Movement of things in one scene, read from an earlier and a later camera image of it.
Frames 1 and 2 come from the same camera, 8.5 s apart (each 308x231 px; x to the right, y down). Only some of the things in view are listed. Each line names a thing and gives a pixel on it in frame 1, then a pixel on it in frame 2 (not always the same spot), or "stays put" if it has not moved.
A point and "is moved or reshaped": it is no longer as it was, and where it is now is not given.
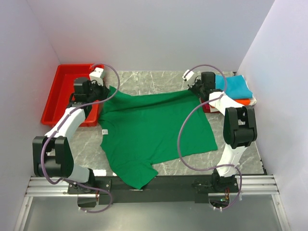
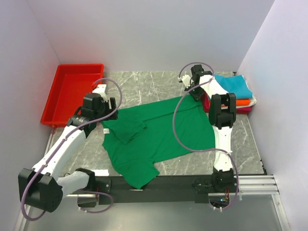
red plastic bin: [60, 95] stays put
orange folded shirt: [245, 102] stays put
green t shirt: [138, 129] is moved or reshaped
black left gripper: [100, 89] to [113, 107]
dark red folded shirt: [206, 107] stays put
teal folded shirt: [236, 86] stays put
